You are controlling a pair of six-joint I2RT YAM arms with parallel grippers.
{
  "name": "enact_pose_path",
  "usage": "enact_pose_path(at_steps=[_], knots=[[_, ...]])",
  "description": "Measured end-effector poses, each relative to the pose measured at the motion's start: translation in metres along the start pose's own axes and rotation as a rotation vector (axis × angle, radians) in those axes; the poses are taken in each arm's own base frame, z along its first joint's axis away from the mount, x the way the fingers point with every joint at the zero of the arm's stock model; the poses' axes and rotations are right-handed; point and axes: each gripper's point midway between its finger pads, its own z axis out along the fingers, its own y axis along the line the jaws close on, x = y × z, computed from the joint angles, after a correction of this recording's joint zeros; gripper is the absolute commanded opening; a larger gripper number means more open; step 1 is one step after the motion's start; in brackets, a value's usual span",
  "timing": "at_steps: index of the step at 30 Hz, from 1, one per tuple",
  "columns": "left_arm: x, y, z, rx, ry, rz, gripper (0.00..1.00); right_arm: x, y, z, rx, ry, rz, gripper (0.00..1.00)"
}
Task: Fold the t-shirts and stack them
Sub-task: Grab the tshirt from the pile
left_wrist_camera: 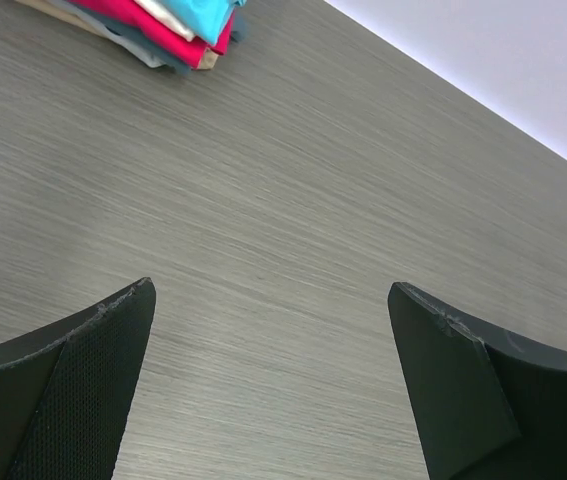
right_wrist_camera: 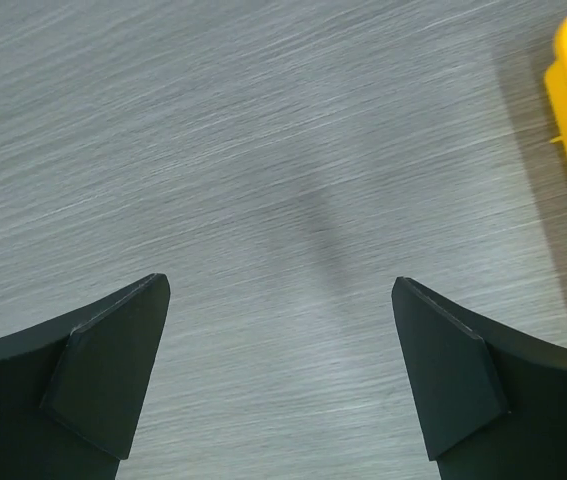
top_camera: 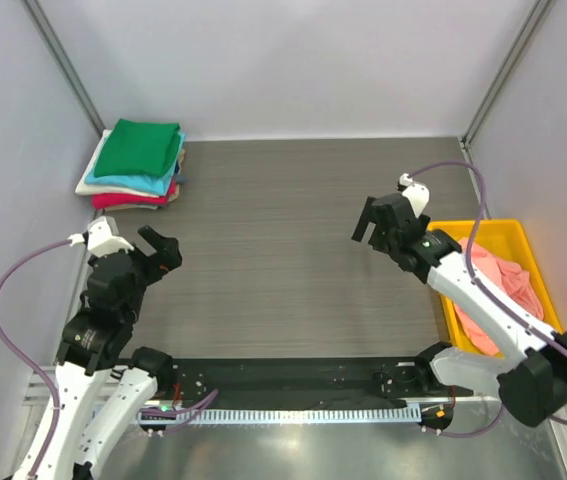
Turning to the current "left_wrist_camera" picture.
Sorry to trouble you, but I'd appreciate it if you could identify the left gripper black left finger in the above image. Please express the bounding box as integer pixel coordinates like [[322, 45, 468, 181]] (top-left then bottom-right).
[[0, 278, 156, 479]]

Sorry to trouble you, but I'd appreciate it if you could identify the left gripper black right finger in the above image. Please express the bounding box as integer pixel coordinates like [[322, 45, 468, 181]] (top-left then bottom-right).
[[388, 282, 567, 479]]

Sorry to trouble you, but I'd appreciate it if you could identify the grey folded t shirt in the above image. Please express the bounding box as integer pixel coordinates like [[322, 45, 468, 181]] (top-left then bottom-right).
[[51, 0, 244, 73]]

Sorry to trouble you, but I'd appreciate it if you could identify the red folded t shirt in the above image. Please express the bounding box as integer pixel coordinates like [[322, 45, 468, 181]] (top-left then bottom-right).
[[74, 1, 235, 68]]

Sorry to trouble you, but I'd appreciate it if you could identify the white folded t shirt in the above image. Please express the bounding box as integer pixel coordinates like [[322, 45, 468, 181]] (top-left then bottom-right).
[[135, 0, 195, 42]]

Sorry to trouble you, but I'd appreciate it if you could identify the cyan folded t shirt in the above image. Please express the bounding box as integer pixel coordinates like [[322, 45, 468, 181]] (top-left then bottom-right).
[[161, 0, 246, 45]]

